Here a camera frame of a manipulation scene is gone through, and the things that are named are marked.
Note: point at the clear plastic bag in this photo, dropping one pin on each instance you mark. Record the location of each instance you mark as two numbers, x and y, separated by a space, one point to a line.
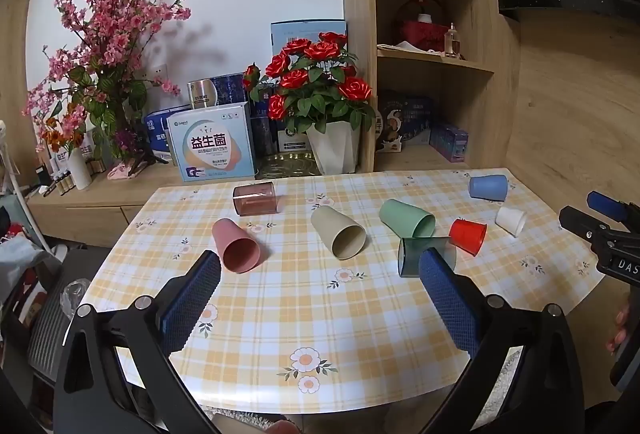
75 295

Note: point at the translucent brown cup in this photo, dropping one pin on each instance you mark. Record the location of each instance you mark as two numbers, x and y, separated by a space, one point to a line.
255 198

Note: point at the steel cup box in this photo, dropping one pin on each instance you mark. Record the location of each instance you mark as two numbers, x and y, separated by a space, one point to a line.
204 93

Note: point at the white rack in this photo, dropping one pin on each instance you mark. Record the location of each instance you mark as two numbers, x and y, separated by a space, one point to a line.
9 164

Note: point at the blue plastic cup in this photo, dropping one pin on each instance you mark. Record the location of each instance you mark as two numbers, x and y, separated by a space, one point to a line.
489 187

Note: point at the tall white vase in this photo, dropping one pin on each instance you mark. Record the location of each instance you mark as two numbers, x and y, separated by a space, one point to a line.
80 170

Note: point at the orange artificial flowers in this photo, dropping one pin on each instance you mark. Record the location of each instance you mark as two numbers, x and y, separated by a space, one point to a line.
55 137

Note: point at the person's right hand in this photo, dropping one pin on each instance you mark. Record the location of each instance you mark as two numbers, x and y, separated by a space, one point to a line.
619 331

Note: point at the pink plastic cup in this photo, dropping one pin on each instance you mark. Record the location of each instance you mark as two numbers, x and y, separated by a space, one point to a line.
237 246

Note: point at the pink cloth item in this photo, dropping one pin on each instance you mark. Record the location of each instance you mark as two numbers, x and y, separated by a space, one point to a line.
125 170

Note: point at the translucent dark teal cup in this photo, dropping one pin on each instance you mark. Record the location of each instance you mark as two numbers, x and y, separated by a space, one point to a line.
410 256

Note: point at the flat light blue box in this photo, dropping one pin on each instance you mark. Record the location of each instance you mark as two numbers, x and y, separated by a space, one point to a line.
295 32

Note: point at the white wall socket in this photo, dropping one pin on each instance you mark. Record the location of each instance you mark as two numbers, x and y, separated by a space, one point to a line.
159 71

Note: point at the wooden shelf unit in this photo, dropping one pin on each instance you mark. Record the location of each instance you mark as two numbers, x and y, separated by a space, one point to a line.
360 64

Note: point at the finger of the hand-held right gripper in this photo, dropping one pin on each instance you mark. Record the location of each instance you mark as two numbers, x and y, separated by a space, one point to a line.
580 221
607 206

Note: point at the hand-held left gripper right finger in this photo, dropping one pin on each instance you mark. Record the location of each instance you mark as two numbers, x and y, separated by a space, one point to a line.
450 304

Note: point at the gold tray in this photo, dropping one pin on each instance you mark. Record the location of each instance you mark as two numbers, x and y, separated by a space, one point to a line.
285 165

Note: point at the row of small bottles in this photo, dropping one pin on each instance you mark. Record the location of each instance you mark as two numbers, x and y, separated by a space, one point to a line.
61 180

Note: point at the green plastic cup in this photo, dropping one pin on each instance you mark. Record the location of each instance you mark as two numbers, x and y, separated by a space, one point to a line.
406 216

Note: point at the red plastic cup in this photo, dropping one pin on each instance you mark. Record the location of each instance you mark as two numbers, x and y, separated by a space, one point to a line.
467 235

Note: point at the blue tissue pack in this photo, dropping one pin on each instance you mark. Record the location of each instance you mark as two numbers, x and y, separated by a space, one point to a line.
156 129

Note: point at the small purple box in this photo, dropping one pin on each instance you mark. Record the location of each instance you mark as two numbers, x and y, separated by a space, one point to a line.
449 143

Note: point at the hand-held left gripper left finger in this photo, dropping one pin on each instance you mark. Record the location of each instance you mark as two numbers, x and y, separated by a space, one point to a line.
192 304

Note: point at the dark blue illustrated box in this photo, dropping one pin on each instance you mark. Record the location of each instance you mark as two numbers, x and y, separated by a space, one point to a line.
405 122

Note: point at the red gift basket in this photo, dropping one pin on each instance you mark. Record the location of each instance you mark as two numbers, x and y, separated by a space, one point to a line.
425 34

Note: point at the small glass bottle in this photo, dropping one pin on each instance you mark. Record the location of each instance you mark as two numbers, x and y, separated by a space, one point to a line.
452 43

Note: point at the black wall shelf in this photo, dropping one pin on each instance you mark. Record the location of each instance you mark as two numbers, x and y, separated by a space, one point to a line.
565 2

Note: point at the white plastic cup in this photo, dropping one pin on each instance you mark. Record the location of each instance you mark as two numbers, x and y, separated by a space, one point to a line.
511 220

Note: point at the white and blue box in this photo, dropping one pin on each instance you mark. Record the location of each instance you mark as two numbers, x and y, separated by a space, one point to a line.
212 149

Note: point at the purple artificial flowers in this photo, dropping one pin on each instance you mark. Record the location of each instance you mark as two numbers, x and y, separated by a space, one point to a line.
125 142

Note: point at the grey ribbed panel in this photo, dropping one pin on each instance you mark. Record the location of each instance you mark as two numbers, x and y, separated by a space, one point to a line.
55 314

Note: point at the pink blossom branches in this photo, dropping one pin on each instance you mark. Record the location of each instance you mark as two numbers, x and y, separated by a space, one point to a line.
107 24

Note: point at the white cloth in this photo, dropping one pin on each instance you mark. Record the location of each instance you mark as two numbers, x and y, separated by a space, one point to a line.
400 47

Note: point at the red rose bouquet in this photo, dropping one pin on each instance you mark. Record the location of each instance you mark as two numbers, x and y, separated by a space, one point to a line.
305 79

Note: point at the pile of clothes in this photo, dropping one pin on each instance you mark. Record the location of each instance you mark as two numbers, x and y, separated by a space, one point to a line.
17 259

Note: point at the beige plastic cup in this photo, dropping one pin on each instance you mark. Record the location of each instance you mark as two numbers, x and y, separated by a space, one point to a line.
337 231

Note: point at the blue patterned box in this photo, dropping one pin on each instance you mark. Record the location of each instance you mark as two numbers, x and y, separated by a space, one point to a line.
231 87

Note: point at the yellow plaid floral tablecloth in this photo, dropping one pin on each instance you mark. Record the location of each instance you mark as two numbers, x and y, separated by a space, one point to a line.
310 304

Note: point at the white faceted flower pot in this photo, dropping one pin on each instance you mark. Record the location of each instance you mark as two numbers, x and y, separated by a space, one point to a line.
334 150

